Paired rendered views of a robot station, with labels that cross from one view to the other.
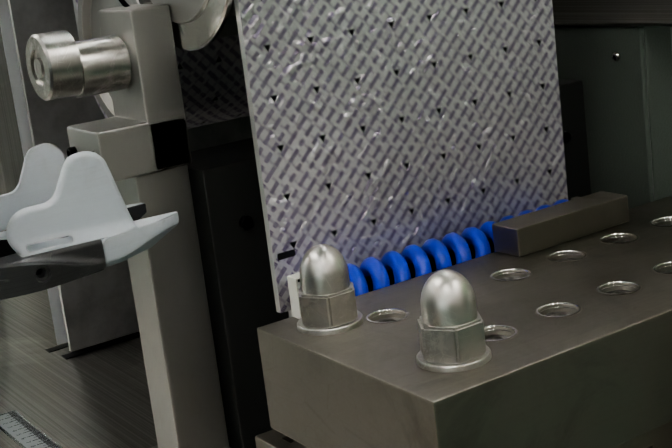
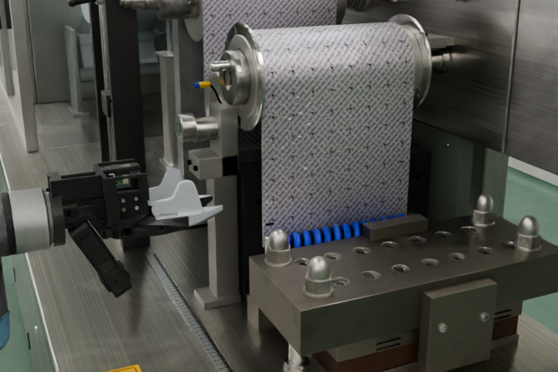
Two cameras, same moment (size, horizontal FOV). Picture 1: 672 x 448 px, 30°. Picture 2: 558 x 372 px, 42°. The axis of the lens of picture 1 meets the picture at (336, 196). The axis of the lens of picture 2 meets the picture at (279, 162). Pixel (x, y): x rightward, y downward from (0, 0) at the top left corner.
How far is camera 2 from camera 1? 0.30 m
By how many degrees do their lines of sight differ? 9
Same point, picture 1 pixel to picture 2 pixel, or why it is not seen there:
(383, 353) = (292, 281)
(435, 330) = (310, 280)
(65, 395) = (178, 249)
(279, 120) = (274, 168)
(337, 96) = (301, 160)
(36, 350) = not seen: hidden behind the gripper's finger
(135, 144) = (214, 165)
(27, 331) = not seen: hidden behind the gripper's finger
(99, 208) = (189, 203)
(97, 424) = (188, 267)
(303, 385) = (261, 286)
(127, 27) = (218, 115)
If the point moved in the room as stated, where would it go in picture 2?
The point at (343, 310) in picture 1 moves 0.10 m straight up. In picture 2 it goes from (283, 257) to (283, 184)
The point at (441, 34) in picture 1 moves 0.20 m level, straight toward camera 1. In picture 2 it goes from (354, 136) to (330, 182)
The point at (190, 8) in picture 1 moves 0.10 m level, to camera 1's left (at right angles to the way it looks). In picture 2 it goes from (245, 114) to (173, 111)
